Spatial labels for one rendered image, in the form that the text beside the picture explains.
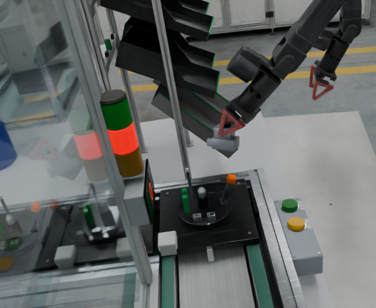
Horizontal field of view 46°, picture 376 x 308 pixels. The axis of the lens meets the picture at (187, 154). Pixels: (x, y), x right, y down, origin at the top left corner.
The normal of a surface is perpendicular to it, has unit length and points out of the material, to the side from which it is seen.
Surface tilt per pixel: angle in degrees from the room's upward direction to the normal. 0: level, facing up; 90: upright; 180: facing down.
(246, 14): 90
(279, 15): 90
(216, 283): 0
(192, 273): 0
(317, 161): 0
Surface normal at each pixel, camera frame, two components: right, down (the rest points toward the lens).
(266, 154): -0.15, -0.83
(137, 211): 0.04, 0.54
